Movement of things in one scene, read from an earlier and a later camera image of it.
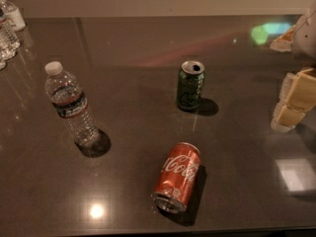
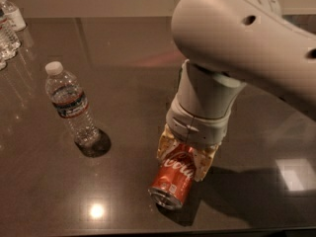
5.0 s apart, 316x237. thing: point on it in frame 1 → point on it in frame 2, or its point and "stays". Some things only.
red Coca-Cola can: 177,178 stays
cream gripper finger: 297,98 → 198,113
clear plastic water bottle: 67,95 stays
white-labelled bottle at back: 11,13 stays
